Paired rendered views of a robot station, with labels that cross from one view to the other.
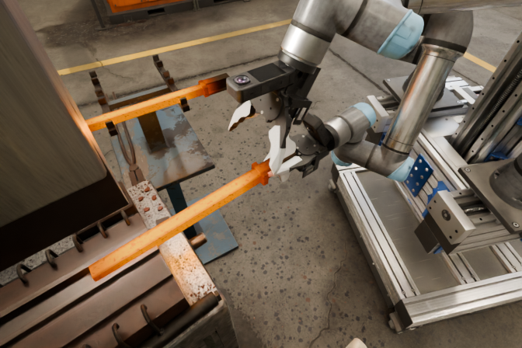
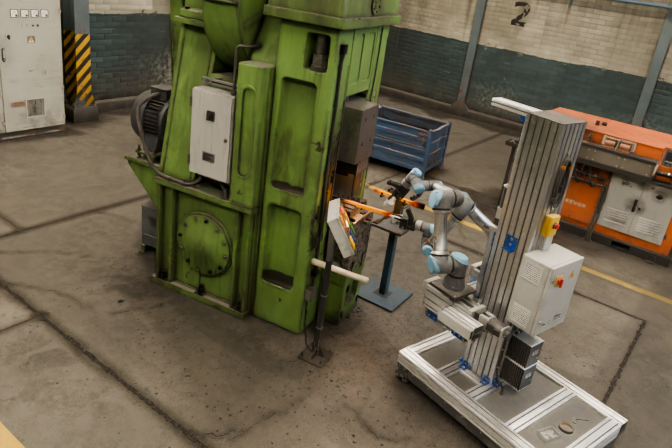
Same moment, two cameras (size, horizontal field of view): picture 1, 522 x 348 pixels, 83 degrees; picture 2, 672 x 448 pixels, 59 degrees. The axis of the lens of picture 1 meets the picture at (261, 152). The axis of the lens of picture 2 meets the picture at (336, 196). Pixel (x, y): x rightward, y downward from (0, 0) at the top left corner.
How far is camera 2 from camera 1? 404 cm
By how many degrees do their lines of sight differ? 54
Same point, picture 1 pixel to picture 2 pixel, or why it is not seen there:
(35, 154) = (352, 159)
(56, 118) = (355, 157)
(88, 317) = not seen: hidden behind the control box
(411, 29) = (416, 186)
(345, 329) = (381, 357)
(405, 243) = (444, 351)
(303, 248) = (413, 337)
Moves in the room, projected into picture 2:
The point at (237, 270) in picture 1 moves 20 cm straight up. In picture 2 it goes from (378, 315) to (382, 294)
